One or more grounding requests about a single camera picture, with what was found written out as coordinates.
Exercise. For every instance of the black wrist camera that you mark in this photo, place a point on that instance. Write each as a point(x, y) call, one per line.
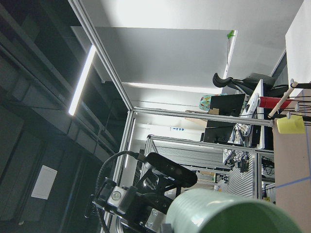
point(162, 166)

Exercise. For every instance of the yellow plastic cup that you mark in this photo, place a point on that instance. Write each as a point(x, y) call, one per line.
point(292, 125)

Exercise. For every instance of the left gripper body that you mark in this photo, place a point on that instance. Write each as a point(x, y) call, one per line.
point(134, 204)

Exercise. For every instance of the black wire cup rack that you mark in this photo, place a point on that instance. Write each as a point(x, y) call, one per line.
point(293, 102)

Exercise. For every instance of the green plastic cup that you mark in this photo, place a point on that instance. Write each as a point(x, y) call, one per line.
point(207, 211)

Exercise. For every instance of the black monitor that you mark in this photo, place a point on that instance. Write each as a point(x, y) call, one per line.
point(228, 105)

